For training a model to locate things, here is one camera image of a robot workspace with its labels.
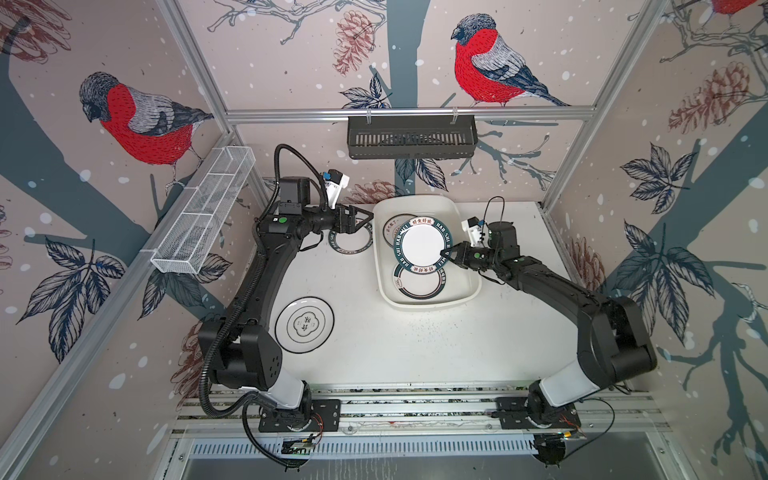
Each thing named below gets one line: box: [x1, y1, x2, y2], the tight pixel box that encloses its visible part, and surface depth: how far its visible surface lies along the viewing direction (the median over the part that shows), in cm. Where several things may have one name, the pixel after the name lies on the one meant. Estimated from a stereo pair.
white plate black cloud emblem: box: [274, 296, 335, 354], surface depth 91 cm
